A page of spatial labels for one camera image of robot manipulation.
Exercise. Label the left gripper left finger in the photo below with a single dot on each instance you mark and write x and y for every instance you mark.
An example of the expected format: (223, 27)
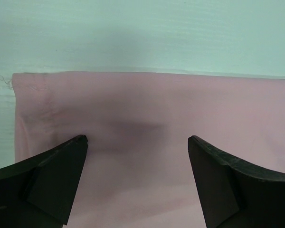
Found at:
(39, 192)

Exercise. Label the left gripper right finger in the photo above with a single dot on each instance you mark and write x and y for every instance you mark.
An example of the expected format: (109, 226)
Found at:
(234, 193)

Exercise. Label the pink t shirt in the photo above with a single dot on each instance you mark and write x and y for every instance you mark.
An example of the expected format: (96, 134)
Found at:
(137, 172)

